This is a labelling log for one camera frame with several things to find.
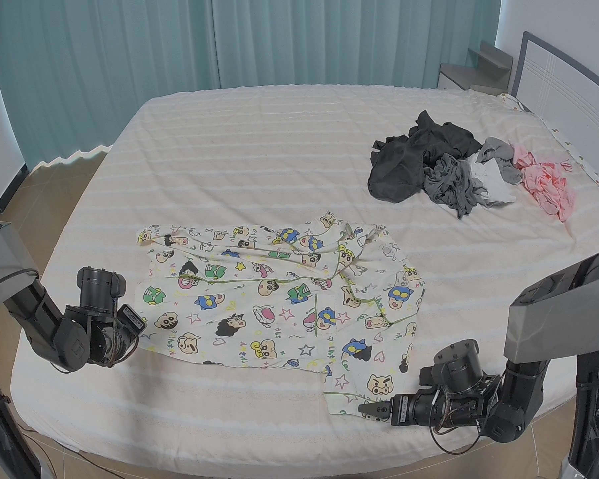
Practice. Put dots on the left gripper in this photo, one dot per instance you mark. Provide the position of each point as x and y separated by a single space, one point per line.
125 340

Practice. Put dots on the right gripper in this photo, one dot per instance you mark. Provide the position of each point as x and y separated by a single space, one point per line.
421 408

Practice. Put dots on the white printed pyjama top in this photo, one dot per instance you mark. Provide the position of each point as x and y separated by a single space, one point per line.
259 312

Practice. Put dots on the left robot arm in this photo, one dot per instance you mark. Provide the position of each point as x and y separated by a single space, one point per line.
33 312

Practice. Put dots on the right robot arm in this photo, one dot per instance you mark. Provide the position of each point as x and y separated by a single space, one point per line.
549 307

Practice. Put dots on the bed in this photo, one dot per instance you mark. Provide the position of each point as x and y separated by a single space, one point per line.
259 167

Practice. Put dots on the pile of clothes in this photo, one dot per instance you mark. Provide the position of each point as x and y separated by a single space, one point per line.
404 167

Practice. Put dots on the blue-green curtain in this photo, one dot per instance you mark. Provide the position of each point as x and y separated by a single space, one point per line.
105 43
339 23

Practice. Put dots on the grey white bedside table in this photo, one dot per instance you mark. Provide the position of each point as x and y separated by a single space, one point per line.
471 73

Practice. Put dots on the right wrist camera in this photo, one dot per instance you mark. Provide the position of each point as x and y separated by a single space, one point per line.
427 378

